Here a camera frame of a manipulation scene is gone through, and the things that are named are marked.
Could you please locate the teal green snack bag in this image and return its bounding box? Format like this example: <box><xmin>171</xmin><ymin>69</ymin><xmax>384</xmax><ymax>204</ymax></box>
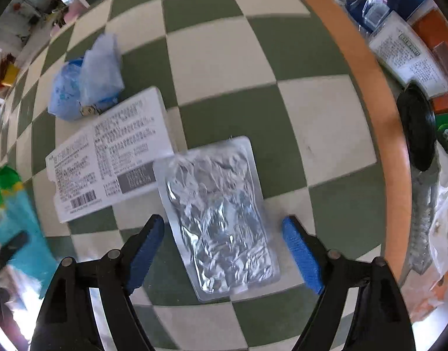
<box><xmin>0</xmin><ymin>165</ymin><xmax>57</xmax><ymax>298</ymax></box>

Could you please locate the white medicine box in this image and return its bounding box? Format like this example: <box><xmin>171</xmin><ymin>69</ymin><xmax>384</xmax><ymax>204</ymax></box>
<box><xmin>45</xmin><ymin>86</ymin><xmax>174</xmax><ymax>223</ymax></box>

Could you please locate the light blue wrapper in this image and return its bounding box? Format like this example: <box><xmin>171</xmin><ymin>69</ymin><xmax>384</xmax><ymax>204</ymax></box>
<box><xmin>48</xmin><ymin>33</ymin><xmax>125</xmax><ymax>121</ymax></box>

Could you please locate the silver foil blister pack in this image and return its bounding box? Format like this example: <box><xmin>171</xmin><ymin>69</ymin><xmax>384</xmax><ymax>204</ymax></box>
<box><xmin>153</xmin><ymin>136</ymin><xmax>280</xmax><ymax>302</ymax></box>

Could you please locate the orange snack packet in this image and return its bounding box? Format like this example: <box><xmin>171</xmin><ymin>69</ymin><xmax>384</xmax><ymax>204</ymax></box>
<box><xmin>401</xmin><ymin>264</ymin><xmax>448</xmax><ymax>323</ymax></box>

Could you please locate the yellow bin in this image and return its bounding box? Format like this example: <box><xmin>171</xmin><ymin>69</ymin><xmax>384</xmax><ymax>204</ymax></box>
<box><xmin>0</xmin><ymin>63</ymin><xmax>20</xmax><ymax>87</ymax></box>

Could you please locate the black round lid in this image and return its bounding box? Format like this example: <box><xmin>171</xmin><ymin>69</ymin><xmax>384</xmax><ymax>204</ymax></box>
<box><xmin>396</xmin><ymin>81</ymin><xmax>437</xmax><ymax>172</ymax></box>

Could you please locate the white printed leaflet box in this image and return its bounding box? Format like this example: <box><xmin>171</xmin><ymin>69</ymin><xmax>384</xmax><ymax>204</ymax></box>
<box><xmin>368</xmin><ymin>12</ymin><xmax>448</xmax><ymax>97</ymax></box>

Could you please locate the green white checkered mat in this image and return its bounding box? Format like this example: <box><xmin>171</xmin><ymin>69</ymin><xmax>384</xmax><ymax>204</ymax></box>
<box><xmin>0</xmin><ymin>0</ymin><xmax>410</xmax><ymax>351</ymax></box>

